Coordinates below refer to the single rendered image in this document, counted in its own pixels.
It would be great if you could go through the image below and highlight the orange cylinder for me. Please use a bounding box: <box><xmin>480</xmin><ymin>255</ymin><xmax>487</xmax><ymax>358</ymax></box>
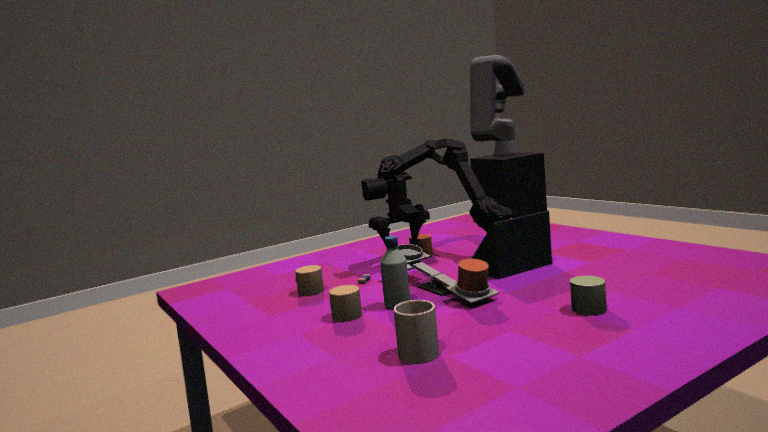
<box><xmin>457</xmin><ymin>259</ymin><xmax>488</xmax><ymax>292</ymax></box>
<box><xmin>409</xmin><ymin>234</ymin><xmax>433</xmax><ymax>258</ymax></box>

